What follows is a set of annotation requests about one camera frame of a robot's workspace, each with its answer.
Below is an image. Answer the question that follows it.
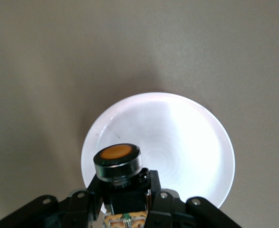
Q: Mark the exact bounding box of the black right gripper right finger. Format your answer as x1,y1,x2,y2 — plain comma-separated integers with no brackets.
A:
146,170,242,228

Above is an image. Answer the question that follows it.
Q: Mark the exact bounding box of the pale pink round plate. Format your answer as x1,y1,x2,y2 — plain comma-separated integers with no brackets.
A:
80,92,236,213

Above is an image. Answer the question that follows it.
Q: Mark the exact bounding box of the orange push-button switch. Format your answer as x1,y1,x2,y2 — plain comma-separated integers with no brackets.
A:
93,142,152,228

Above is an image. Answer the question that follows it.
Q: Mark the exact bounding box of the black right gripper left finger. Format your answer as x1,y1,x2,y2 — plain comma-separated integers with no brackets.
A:
0,174,105,228

